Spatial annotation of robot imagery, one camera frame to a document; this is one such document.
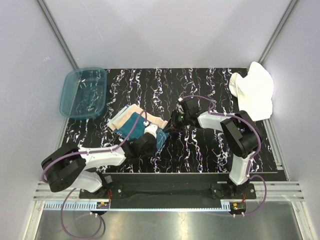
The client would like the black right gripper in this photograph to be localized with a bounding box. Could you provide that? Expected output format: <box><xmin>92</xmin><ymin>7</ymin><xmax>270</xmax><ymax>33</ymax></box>
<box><xmin>162</xmin><ymin>110</ymin><xmax>190</xmax><ymax>134</ymax></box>

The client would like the teal beige Doraemon towel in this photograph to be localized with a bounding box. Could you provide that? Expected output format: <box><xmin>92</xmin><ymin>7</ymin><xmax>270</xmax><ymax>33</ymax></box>
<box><xmin>107</xmin><ymin>104</ymin><xmax>169</xmax><ymax>152</ymax></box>

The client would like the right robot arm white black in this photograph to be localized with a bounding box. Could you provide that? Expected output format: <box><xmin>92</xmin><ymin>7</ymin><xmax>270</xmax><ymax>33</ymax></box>
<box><xmin>163</xmin><ymin>97</ymin><xmax>261</xmax><ymax>199</ymax></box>

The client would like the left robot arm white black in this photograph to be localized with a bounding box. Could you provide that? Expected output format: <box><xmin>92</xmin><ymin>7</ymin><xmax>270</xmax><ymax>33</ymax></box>
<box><xmin>41</xmin><ymin>129</ymin><xmax>157</xmax><ymax>198</ymax></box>

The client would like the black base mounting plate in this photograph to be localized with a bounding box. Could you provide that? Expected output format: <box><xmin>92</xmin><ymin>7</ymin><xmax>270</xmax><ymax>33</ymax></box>
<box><xmin>79</xmin><ymin>172</ymin><xmax>257</xmax><ymax>200</ymax></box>

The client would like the left small circuit board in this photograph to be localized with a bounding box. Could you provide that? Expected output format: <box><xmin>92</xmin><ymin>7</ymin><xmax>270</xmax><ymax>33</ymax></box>
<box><xmin>96</xmin><ymin>201</ymin><xmax>110</xmax><ymax>209</ymax></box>

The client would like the small circuit board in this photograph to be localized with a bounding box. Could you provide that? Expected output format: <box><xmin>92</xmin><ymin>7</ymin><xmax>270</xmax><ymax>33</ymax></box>
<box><xmin>96</xmin><ymin>201</ymin><xmax>110</xmax><ymax>209</ymax></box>
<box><xmin>231</xmin><ymin>202</ymin><xmax>247</xmax><ymax>211</ymax></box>

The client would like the white towel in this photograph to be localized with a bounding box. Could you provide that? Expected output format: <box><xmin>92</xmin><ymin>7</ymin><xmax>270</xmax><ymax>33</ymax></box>
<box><xmin>229</xmin><ymin>61</ymin><xmax>274</xmax><ymax>121</ymax></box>

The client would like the teal transparent plastic bin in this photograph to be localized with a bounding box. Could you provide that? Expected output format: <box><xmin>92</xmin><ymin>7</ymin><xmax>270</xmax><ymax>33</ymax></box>
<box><xmin>59</xmin><ymin>67</ymin><xmax>107</xmax><ymax>120</ymax></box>

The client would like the right small circuit board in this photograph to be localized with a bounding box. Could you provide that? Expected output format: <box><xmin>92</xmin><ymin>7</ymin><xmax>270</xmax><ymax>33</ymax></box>
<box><xmin>231</xmin><ymin>202</ymin><xmax>247</xmax><ymax>211</ymax></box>

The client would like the aluminium frame rail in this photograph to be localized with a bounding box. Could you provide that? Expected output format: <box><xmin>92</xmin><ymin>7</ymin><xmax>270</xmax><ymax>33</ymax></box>
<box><xmin>32</xmin><ymin>181</ymin><xmax>306</xmax><ymax>205</ymax></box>

